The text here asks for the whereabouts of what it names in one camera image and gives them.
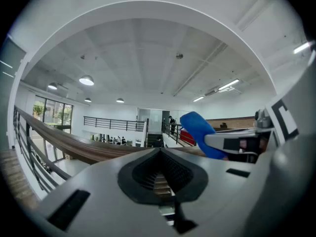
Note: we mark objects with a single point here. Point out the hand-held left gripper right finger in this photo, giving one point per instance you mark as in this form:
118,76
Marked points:
222,189

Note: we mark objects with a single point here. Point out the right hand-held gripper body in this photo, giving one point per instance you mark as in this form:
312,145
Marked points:
284,122

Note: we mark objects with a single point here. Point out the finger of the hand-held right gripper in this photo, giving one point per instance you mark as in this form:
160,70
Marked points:
214,141

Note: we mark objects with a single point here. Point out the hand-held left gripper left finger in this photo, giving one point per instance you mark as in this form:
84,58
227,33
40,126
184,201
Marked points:
98,181

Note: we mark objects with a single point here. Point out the blue cloth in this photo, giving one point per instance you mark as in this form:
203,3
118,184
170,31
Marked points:
197,130

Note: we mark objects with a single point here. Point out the wooden railing with black bars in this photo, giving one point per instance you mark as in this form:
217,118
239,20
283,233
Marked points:
74,142

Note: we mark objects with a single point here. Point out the black metal balcony railing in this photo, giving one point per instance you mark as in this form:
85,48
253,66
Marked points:
111,119

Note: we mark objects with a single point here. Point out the black office chair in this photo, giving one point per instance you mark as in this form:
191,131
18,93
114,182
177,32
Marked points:
223,125

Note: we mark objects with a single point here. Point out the red table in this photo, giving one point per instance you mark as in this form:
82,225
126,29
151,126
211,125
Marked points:
185,135

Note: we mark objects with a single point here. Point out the ceiling tube light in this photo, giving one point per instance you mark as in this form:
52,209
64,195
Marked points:
198,99
228,84
302,47

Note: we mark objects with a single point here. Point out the ceiling air conditioner unit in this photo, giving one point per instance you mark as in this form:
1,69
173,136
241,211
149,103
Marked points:
213,91

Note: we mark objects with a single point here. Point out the black door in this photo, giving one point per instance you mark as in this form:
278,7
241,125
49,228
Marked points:
166,117

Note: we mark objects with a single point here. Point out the dark staircase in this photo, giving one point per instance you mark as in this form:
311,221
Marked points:
150,138

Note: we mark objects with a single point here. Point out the frosted glass partition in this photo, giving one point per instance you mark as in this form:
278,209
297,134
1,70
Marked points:
150,118

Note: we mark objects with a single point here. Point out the white ceiling conduit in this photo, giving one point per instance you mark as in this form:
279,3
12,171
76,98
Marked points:
205,62

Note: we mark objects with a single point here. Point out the black-framed glass entrance doors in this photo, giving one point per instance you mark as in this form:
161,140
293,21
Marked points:
54,112

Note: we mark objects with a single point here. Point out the dome pendant lamp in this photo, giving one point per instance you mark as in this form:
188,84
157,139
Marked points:
52,86
86,80
87,99
120,100

